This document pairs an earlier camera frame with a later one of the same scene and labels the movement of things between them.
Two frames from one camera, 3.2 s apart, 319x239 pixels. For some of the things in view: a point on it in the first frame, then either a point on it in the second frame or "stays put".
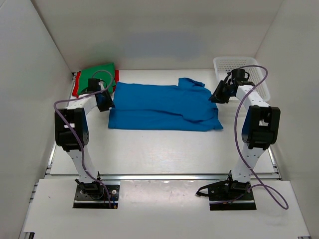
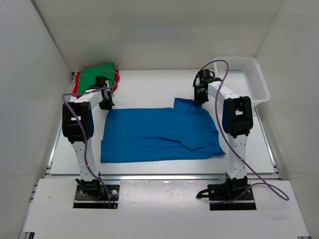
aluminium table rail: x=163 y=177 stays put
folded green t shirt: x=105 y=72 stays put
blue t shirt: x=185 y=107 -> x=184 y=132
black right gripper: x=217 y=97 -> x=198 y=101
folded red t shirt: x=76 y=82 stays put
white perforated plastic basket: x=225 y=64 stays put
